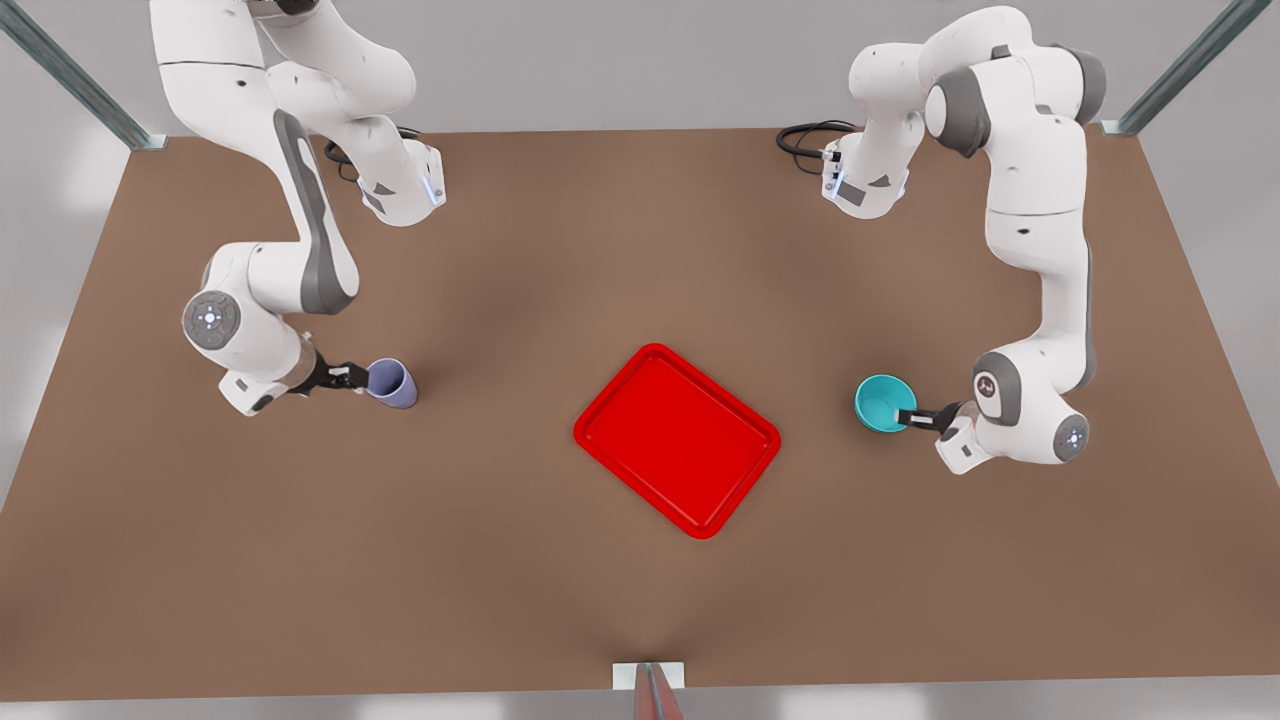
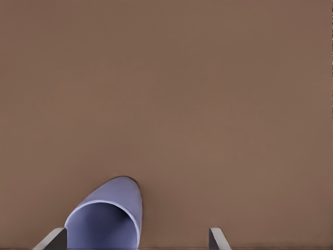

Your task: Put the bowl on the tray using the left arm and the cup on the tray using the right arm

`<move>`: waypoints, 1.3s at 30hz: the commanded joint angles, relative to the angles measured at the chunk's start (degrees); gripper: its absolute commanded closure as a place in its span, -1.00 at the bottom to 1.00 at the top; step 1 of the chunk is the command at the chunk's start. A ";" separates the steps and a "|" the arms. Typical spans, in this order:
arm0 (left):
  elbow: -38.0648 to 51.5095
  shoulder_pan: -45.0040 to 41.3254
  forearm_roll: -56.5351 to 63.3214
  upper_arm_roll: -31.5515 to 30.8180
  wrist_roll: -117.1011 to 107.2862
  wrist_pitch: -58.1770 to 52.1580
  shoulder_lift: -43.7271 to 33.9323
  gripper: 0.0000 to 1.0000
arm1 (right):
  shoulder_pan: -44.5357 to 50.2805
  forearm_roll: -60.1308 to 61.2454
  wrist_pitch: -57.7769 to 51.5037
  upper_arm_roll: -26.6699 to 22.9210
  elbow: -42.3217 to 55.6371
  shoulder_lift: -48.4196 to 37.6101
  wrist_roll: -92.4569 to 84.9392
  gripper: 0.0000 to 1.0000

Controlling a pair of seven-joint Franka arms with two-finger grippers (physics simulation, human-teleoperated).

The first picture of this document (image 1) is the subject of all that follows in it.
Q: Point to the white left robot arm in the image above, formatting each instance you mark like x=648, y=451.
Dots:
x=1035, y=210

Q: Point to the silver frame post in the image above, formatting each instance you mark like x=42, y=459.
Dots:
x=652, y=692
x=70, y=72
x=1180, y=70

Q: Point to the red tray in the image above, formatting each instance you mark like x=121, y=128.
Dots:
x=677, y=440

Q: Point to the teal bowl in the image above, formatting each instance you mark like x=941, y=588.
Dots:
x=882, y=402

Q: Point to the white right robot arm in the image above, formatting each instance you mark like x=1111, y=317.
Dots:
x=250, y=280

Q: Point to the lavender cup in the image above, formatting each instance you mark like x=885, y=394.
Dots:
x=392, y=383

